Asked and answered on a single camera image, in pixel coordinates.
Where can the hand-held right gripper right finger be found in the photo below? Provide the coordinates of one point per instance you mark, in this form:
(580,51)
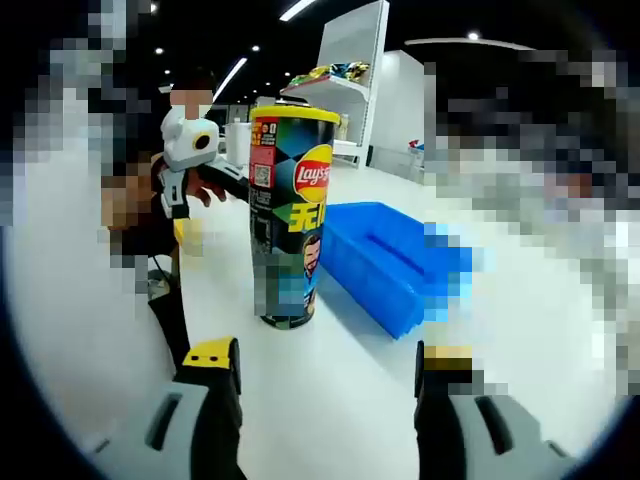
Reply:
(450,440)

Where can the pale bottle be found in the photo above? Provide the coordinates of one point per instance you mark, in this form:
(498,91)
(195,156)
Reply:
(345,126)

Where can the dark printed chip container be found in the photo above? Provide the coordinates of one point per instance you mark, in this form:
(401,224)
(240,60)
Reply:
(270,220)

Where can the ceiling light strip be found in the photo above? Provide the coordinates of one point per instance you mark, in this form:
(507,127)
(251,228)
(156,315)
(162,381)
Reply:
(297,10)

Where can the person in white shirt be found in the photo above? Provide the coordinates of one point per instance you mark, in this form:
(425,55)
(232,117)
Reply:
(75,325)

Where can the blue plastic box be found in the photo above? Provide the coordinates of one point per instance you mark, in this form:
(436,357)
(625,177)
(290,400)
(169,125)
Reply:
(360,250)

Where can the white pillar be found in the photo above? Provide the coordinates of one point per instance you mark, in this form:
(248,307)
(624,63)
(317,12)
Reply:
(400,100)

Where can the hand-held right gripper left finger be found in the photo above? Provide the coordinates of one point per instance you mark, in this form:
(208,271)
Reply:
(200,425)

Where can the pile of snack packets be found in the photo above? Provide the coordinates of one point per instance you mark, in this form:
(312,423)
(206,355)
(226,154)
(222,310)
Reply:
(345,70)

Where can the white display shelf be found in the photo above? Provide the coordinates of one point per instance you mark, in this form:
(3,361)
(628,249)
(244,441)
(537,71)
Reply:
(350,40)

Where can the white bin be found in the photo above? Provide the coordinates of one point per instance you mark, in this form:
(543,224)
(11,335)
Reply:
(236,142)

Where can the white table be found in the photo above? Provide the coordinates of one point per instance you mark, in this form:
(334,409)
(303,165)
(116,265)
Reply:
(325,400)

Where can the person's left hand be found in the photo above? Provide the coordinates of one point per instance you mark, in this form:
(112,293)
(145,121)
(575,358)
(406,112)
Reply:
(210,192)

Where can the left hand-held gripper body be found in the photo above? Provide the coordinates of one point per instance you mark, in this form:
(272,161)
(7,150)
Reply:
(190,145)

